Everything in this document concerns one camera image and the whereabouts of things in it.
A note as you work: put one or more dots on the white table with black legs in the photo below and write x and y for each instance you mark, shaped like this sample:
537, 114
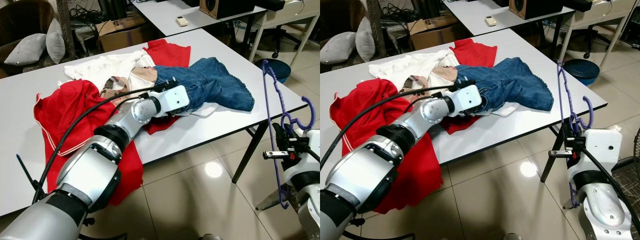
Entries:
225, 125
525, 125

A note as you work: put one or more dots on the beige patterned garment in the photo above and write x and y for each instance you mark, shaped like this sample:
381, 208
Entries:
142, 77
440, 75

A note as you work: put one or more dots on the white garment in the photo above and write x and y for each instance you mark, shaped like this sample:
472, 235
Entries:
410, 67
105, 67

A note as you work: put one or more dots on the woven seat metal chair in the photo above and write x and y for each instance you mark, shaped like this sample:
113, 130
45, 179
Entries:
630, 180
270, 201

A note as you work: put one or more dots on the white office desk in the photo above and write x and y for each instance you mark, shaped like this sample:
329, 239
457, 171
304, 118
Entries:
160, 17
470, 17

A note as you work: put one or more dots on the blue denim jeans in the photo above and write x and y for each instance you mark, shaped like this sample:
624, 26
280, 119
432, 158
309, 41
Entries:
215, 82
515, 82

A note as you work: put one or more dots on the purple plastic hanger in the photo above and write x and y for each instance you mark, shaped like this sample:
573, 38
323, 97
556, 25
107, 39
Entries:
312, 116
591, 112

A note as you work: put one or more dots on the white bin with blue lid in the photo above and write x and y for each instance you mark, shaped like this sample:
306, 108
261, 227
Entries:
582, 70
280, 70

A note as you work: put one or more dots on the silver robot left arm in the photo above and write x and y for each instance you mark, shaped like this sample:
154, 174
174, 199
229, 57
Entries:
385, 170
90, 175

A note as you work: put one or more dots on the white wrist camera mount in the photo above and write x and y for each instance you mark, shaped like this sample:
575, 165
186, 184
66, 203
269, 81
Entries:
175, 98
467, 98
602, 150
311, 145

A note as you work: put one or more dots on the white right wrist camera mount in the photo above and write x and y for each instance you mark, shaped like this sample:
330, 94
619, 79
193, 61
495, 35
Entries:
602, 150
311, 145

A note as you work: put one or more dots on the grey cushion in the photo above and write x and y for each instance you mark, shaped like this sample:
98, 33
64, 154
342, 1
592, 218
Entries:
337, 48
55, 42
365, 42
25, 50

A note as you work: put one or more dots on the wooden loudspeaker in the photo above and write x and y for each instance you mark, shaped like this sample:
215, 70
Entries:
535, 7
225, 7

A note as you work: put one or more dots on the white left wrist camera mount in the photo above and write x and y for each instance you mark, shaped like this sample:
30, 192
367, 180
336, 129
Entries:
175, 98
467, 98

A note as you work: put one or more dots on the plain red garment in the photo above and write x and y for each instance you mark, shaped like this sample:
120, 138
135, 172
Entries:
475, 52
170, 52

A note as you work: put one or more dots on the brown cardboard box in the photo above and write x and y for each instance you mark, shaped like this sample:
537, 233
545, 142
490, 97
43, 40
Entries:
125, 37
432, 37

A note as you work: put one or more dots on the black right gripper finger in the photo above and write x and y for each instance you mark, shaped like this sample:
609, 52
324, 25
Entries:
282, 130
570, 129

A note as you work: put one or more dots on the white remote control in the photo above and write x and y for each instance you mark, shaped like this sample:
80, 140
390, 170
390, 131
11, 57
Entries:
181, 21
490, 20

